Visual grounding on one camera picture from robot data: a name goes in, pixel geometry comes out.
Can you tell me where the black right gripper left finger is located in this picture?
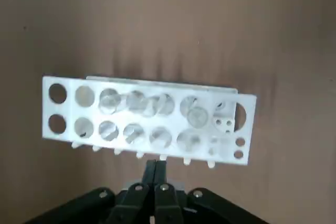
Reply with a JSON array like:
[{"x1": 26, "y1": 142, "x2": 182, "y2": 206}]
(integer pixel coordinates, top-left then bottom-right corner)
[{"x1": 25, "y1": 159, "x2": 157, "y2": 224}]

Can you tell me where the white test tube rack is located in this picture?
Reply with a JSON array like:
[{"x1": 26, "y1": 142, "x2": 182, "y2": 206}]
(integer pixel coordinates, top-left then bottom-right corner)
[{"x1": 41, "y1": 75, "x2": 257, "y2": 169}]

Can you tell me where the clear glass test tube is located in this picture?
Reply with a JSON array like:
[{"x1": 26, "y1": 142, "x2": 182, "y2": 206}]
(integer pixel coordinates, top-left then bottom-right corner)
[{"x1": 180, "y1": 94, "x2": 211, "y2": 129}]

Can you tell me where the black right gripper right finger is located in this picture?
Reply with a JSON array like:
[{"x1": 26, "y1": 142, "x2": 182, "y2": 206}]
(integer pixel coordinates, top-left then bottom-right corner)
[{"x1": 154, "y1": 159, "x2": 266, "y2": 224}]

